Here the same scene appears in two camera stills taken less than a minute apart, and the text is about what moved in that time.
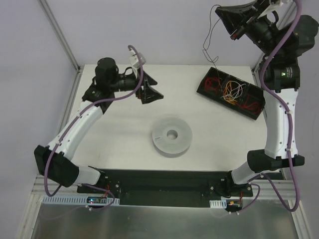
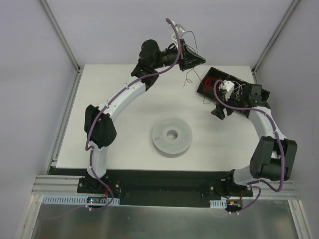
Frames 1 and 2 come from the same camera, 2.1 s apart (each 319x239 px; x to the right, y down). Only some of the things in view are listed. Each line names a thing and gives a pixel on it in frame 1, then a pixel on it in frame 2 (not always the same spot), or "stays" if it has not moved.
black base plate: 168,188 stays
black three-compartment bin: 233,92 stays
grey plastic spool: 171,137 stays
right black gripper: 247,20 to 227,104
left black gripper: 140,87 to 184,55
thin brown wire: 208,42 to 197,74
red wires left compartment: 212,83 stays
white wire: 234,89 stays
